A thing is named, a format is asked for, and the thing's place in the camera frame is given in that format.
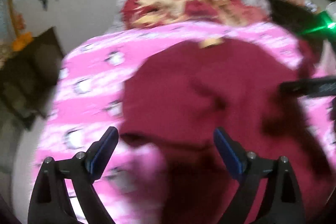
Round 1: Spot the maroon red sweater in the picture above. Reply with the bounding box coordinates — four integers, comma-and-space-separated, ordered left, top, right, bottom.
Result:
120, 39, 335, 223

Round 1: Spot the pink penguin bedspread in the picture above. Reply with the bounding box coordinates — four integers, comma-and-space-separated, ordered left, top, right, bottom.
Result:
36, 22, 335, 223

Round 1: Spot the dark wooden table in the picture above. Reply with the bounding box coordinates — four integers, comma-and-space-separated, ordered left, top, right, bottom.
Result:
1, 27, 65, 129

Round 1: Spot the red yellow floral quilt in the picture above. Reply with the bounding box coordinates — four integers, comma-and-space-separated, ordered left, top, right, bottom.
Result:
121, 0, 269, 29

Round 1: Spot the orange basin on table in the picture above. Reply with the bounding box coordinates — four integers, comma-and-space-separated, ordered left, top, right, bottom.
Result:
11, 32, 34, 52

